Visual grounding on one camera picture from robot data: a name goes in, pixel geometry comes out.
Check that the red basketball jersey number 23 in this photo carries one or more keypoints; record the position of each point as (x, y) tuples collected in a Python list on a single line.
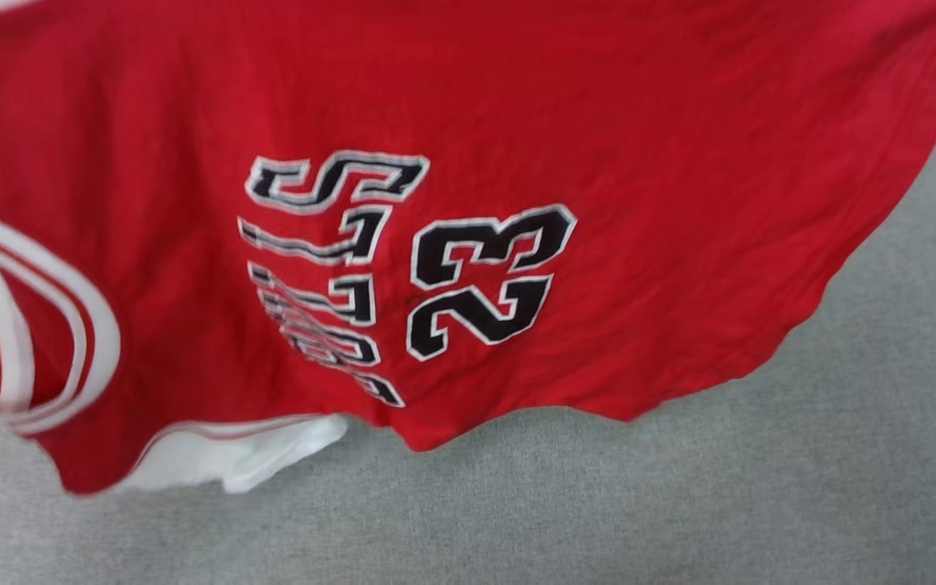
[(598, 122)]

